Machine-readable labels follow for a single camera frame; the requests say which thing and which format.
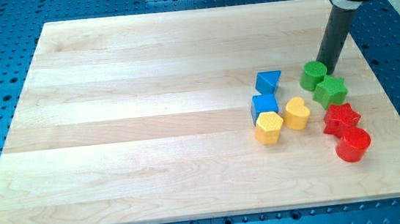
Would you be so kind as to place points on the wooden board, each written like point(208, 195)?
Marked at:
point(146, 119)

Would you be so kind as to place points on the green cylinder block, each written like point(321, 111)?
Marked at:
point(312, 74)

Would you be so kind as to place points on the blue triangle block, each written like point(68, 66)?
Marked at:
point(267, 81)

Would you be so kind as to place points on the yellow hexagon block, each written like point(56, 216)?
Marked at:
point(268, 127)

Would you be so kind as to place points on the green star block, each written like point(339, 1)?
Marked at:
point(330, 91)

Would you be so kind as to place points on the blue cube block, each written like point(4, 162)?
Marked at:
point(262, 103)

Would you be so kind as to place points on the red star block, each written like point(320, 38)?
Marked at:
point(339, 118)

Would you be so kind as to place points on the red cylinder block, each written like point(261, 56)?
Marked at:
point(353, 144)

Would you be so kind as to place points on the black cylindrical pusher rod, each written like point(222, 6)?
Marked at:
point(336, 31)

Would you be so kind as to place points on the yellow heart block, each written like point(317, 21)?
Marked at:
point(296, 114)

